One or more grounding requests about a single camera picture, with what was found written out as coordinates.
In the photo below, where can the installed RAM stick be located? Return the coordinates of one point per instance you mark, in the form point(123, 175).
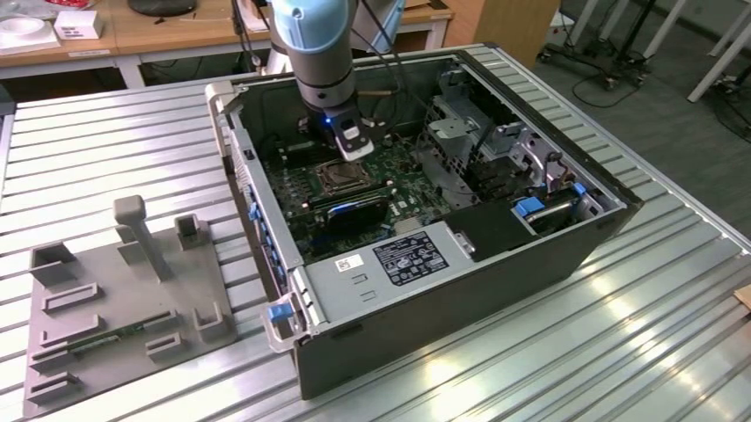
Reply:
point(353, 195)

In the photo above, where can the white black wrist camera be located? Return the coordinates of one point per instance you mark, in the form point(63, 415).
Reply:
point(358, 151)

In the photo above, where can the wooden desk white frame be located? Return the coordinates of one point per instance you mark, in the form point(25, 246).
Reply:
point(194, 26)
point(82, 45)

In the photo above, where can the black graphics card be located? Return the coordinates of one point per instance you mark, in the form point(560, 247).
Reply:
point(356, 215)

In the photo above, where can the wooden cabinet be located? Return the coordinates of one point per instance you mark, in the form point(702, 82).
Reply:
point(510, 26)

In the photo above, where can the wooden board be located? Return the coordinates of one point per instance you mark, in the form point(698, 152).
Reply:
point(744, 301)

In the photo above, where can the silver hinge bracket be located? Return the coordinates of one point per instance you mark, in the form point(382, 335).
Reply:
point(552, 169)

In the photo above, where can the green RAM stick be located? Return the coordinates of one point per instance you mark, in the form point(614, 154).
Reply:
point(106, 338)

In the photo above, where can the red white bag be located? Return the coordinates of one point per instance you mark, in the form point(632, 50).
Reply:
point(67, 3)

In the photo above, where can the silver chipset heatsink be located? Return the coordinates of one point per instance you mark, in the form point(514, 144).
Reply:
point(412, 226)

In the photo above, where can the blue plastic tab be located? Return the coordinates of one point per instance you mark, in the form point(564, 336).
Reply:
point(529, 207)
point(578, 190)
point(277, 313)
point(253, 212)

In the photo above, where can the grey power supply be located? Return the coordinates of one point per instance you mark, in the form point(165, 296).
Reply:
point(346, 290)

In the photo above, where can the metal drive cage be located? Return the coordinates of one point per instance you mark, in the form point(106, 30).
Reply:
point(452, 132)

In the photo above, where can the CPU socket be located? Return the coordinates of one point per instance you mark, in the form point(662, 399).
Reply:
point(336, 191)

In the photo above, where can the black plastic shroud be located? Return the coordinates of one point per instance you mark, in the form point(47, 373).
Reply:
point(490, 233)

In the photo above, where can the silver CPU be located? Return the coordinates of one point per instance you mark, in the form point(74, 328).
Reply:
point(346, 176)

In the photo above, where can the black round stand base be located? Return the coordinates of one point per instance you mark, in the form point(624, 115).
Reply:
point(162, 5)

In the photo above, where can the green motherboard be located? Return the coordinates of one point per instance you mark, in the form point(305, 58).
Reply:
point(412, 184)

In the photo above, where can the black grey PC case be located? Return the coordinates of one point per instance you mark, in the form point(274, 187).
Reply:
point(441, 316)

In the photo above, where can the black wheeled stand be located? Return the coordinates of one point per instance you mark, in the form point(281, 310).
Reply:
point(632, 39)

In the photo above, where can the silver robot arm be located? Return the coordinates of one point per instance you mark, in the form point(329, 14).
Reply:
point(326, 79)

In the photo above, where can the grey parts rack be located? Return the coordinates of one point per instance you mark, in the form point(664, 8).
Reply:
point(118, 307)

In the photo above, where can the white foam tray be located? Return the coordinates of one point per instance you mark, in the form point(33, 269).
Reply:
point(26, 35)

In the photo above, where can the white cardboard box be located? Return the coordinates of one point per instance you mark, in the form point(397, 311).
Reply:
point(79, 24)

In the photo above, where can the white table frame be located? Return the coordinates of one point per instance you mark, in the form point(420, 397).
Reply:
point(722, 70)
point(668, 26)

